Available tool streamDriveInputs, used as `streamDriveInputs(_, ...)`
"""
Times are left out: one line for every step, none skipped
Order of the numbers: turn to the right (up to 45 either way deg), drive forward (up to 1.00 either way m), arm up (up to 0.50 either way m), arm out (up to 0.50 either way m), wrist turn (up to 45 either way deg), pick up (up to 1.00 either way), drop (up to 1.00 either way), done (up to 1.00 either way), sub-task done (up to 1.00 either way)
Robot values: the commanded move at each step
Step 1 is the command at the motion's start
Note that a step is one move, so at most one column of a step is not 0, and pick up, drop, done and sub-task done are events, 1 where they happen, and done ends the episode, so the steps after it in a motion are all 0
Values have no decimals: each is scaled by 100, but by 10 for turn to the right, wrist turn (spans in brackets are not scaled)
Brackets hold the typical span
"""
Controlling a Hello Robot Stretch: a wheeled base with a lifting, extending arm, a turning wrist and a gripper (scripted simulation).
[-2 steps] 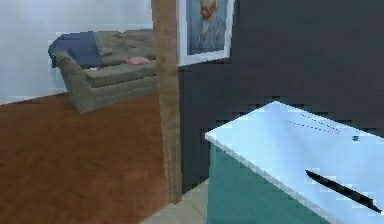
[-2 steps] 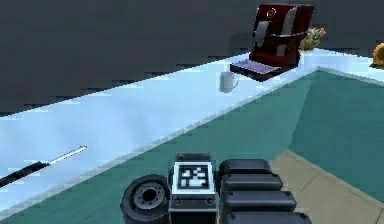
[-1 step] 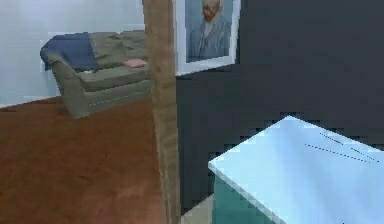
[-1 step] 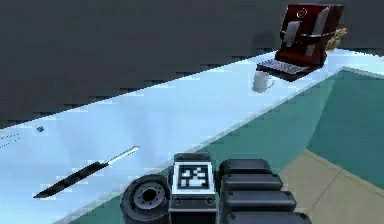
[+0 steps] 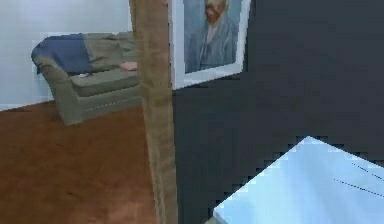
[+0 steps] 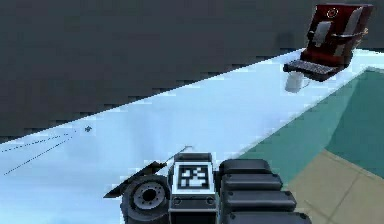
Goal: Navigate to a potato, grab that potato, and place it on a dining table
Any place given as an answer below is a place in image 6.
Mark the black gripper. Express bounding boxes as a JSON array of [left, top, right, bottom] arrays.
[[103, 160, 173, 224]]

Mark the red coffee machine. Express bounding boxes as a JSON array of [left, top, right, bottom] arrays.
[[282, 3, 375, 83]]

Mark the white mug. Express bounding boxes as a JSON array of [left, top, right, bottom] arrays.
[[284, 72, 312, 94]]

